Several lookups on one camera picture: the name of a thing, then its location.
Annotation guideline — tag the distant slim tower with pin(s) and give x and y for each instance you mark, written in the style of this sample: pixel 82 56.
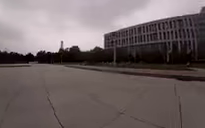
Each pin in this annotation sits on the distant slim tower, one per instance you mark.
pixel 61 45

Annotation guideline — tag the grey concrete plaza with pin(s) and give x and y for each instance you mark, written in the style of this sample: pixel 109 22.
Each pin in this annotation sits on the grey concrete plaza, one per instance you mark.
pixel 90 100

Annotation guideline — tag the row of dark trees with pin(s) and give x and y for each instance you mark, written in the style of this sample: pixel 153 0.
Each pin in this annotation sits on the row of dark trees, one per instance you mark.
pixel 16 57

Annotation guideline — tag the raised kerbed grass bed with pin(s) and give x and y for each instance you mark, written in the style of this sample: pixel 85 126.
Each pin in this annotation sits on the raised kerbed grass bed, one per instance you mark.
pixel 140 70

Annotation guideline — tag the large curved pale building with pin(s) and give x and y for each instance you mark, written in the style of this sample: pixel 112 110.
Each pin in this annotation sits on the large curved pale building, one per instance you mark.
pixel 163 33

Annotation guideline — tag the pale pole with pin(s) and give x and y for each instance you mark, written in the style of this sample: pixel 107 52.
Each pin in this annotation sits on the pale pole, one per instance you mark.
pixel 114 53

